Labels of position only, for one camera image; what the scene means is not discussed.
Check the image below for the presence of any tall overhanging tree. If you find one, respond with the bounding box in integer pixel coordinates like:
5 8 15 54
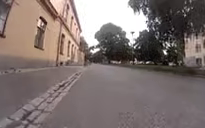
128 0 205 66

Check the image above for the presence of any yellow building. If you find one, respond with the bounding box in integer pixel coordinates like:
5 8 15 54
0 0 86 72

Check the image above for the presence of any large dark green tree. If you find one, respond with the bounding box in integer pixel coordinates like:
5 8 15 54
94 22 133 64

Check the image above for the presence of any street lamp pole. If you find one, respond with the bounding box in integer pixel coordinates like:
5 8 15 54
130 31 136 65

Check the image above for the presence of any pale building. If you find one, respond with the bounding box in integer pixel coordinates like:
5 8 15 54
183 19 205 69

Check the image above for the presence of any grey pavement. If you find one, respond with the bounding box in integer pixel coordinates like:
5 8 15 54
0 65 84 128

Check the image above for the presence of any cobblestone gutter strip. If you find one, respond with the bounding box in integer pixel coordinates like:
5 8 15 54
0 69 86 128

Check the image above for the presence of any grass strip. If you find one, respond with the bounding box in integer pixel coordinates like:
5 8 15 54
113 63 205 80

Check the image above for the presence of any grey asphalt road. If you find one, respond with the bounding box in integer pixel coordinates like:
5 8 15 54
39 63 205 128

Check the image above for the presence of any tree behind yellow building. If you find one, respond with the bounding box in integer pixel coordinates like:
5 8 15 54
79 35 96 65

